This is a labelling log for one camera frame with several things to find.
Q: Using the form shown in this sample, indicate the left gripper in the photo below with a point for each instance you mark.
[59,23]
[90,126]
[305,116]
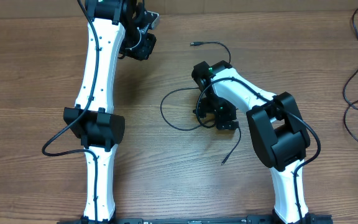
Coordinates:
[145,52]

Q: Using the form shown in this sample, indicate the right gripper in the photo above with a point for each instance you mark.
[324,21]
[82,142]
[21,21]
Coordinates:
[223,117]

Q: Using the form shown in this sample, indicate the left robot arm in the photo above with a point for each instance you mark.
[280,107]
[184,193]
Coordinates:
[116,29]

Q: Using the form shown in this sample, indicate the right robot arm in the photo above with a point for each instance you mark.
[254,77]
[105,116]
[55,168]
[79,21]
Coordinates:
[278,137]

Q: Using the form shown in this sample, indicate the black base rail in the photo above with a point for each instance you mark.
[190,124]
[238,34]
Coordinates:
[250,219]

